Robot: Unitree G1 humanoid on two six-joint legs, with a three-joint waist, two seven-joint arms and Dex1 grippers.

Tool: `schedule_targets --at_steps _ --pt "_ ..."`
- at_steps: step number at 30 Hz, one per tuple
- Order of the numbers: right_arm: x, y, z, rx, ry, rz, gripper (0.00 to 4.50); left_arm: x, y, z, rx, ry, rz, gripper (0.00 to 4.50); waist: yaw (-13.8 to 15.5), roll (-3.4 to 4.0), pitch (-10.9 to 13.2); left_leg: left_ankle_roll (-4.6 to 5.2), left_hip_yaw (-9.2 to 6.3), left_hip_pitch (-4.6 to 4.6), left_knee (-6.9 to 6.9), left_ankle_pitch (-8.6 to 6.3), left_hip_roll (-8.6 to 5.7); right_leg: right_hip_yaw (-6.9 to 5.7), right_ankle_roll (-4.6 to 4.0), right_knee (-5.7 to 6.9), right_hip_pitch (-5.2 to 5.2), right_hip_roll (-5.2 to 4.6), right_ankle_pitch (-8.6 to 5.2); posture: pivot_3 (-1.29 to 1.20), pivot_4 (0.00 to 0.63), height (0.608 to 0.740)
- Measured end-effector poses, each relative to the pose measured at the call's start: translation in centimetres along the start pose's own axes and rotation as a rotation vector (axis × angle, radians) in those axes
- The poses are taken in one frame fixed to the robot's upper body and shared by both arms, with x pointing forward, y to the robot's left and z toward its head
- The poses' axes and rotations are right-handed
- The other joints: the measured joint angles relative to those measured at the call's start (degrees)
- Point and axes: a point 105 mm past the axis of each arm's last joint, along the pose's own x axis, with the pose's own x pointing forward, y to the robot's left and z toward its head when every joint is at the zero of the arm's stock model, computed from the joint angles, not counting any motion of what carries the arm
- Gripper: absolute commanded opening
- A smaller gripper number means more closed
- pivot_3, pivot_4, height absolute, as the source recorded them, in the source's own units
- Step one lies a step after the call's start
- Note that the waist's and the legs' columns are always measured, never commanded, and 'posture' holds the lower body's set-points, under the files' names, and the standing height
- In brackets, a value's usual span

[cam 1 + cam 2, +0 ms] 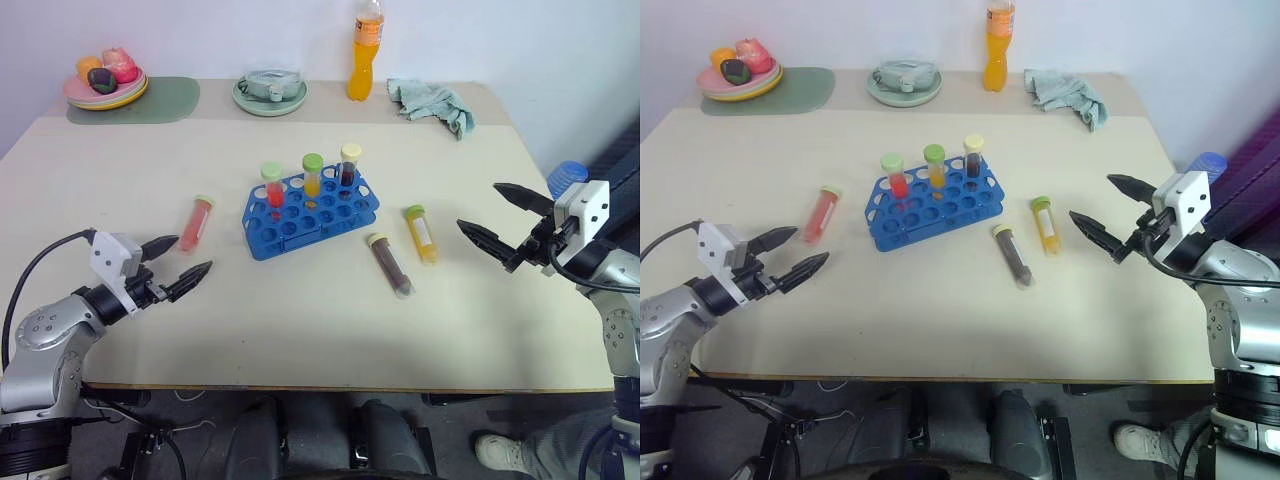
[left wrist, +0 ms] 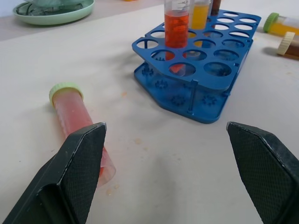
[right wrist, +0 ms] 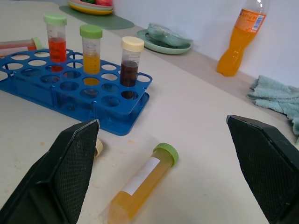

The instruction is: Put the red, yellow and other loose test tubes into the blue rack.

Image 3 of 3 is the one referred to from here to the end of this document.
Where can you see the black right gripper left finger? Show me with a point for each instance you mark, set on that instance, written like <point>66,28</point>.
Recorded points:
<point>58,177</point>

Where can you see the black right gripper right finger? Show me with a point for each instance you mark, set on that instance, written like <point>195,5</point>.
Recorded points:
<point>264,168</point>

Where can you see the yellow liquid tube green cap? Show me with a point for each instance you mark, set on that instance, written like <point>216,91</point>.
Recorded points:
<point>91,51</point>
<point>137,182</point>

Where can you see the blue test tube rack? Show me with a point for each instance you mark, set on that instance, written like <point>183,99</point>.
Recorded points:
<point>70,84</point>

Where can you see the dark brown liquid tube cream cap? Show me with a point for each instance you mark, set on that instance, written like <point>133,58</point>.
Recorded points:
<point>130,63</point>

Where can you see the red liquid tube green cap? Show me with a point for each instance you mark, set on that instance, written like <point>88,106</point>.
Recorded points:
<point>16,45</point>
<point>56,39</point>

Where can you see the light blue towel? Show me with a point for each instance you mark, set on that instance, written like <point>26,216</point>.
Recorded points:
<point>278,95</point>

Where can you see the orange soda bottle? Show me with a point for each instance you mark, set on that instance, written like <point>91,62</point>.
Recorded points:
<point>240,42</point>

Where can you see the green plate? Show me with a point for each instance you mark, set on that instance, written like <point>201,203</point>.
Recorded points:
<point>163,45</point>

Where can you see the green placemat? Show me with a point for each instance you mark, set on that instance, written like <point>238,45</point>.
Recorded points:
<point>102,18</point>

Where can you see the clear plastic bag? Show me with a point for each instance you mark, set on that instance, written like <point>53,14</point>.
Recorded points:
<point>165,35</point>

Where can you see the stack of coloured plates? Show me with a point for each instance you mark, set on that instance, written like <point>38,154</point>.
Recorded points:
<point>91,8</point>

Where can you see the green fruit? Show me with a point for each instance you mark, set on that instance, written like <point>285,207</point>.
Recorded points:
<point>88,1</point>

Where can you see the red fruit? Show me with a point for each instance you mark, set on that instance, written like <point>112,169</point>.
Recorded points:
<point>104,2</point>

